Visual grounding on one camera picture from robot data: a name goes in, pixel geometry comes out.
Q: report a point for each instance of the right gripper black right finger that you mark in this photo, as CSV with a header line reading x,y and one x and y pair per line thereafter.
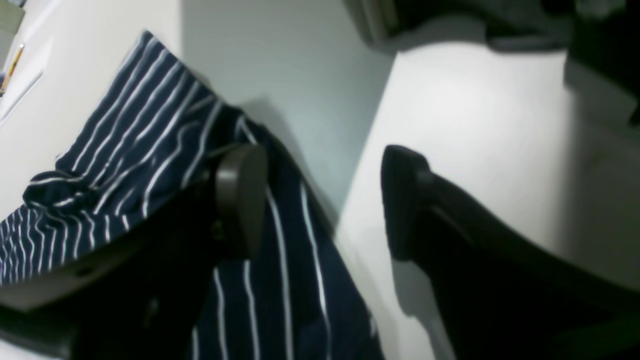
x,y
499,296

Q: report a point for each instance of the tools at bottom edge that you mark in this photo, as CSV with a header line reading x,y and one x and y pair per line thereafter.
x,y
9,74

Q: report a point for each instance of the navy white striped T-shirt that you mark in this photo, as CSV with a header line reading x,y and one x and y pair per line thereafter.
x,y
153,135

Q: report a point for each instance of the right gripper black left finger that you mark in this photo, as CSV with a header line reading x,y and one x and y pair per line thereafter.
x,y
139,297

